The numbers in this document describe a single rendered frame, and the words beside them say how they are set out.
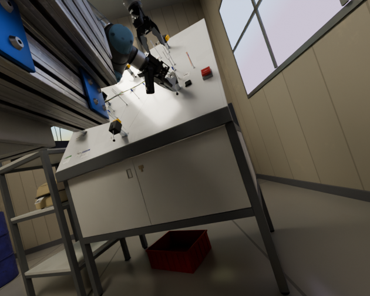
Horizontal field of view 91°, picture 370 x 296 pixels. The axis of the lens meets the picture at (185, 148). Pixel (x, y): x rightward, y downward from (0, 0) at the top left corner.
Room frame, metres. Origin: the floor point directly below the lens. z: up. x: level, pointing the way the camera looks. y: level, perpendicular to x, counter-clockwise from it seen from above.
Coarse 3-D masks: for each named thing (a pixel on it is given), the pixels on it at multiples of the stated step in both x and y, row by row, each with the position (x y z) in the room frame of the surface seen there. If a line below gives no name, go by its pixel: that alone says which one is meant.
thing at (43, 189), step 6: (42, 186) 1.35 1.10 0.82; (60, 186) 1.33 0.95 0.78; (42, 192) 1.33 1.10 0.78; (48, 192) 1.30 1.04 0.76; (60, 192) 1.31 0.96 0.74; (36, 198) 1.33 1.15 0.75; (48, 198) 1.28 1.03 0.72; (60, 198) 1.30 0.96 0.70; (66, 198) 1.34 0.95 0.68; (36, 204) 1.32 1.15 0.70; (42, 204) 1.30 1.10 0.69; (48, 204) 1.29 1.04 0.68
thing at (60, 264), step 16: (16, 160) 1.30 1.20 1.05; (32, 160) 1.39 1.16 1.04; (48, 160) 1.22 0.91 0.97; (0, 176) 1.39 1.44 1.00; (48, 176) 1.20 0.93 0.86; (48, 208) 1.23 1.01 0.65; (64, 208) 1.24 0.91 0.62; (16, 224) 1.42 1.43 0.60; (64, 224) 1.21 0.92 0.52; (16, 240) 1.39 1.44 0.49; (64, 240) 1.20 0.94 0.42; (64, 256) 1.48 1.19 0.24; (80, 256) 1.37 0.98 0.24; (96, 256) 1.37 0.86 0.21; (128, 256) 1.63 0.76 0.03; (32, 272) 1.35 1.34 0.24; (48, 272) 1.29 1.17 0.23; (64, 272) 1.24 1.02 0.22; (32, 288) 1.41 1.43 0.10; (80, 288) 1.21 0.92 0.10
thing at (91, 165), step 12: (228, 108) 0.80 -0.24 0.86; (192, 120) 0.84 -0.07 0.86; (204, 120) 0.82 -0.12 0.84; (216, 120) 0.81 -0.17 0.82; (228, 120) 0.79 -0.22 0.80; (168, 132) 0.89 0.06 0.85; (180, 132) 0.87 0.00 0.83; (192, 132) 0.85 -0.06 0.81; (132, 144) 0.97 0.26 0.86; (144, 144) 0.94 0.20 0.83; (156, 144) 0.92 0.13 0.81; (108, 156) 1.03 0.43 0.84; (120, 156) 1.00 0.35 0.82; (132, 156) 1.00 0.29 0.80; (72, 168) 1.13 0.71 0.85; (84, 168) 1.10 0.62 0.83; (96, 168) 1.06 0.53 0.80; (60, 180) 1.18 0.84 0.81
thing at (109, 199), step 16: (128, 160) 1.03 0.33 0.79; (80, 176) 1.17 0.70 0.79; (96, 176) 1.12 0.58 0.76; (112, 176) 1.08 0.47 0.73; (128, 176) 1.04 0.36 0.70; (80, 192) 1.18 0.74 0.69; (96, 192) 1.14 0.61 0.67; (112, 192) 1.09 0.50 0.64; (128, 192) 1.06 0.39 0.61; (80, 208) 1.20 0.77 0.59; (96, 208) 1.15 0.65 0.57; (112, 208) 1.11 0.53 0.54; (128, 208) 1.07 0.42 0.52; (144, 208) 1.03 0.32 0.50; (80, 224) 1.21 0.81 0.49; (96, 224) 1.16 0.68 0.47; (112, 224) 1.12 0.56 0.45; (128, 224) 1.08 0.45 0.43; (144, 224) 1.04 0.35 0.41
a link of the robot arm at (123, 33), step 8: (96, 16) 0.53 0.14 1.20; (104, 16) 0.55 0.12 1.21; (104, 24) 0.54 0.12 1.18; (112, 24) 0.56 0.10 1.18; (120, 24) 0.55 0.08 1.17; (112, 32) 0.53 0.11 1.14; (120, 32) 0.54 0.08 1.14; (128, 32) 0.55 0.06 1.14; (112, 40) 0.54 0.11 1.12; (120, 40) 0.54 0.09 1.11; (128, 40) 0.55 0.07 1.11; (112, 48) 0.57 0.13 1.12; (120, 48) 0.56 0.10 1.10; (128, 48) 0.57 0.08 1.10; (112, 56) 0.60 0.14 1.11; (120, 56) 0.59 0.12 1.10; (128, 56) 0.62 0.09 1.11; (120, 64) 0.63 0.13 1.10
